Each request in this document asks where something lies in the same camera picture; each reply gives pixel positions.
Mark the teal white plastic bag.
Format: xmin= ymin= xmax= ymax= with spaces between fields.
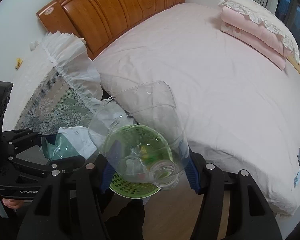
xmin=41 ymin=126 xmax=97 ymax=161

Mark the clear crushed plastic bottle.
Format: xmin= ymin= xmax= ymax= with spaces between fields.
xmin=88 ymin=81 xmax=190 ymax=190

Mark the green yellow wrapper scrap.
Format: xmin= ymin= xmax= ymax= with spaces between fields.
xmin=15 ymin=58 xmax=23 ymax=70

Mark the green plastic trash basket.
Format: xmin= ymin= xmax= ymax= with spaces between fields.
xmin=103 ymin=125 xmax=177 ymax=188

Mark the person's left hand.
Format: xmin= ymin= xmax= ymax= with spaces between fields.
xmin=2 ymin=198 xmax=24 ymax=209

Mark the pink bed sheet mattress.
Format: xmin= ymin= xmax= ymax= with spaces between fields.
xmin=94 ymin=3 xmax=300 ymax=216

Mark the folded pink blanket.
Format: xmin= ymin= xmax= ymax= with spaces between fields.
xmin=221 ymin=7 xmax=292 ymax=70

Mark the wooden bed headboard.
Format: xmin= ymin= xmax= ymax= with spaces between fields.
xmin=37 ymin=0 xmax=185 ymax=59

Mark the white ruffled pillow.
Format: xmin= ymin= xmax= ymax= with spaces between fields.
xmin=218 ymin=0 xmax=300 ymax=63

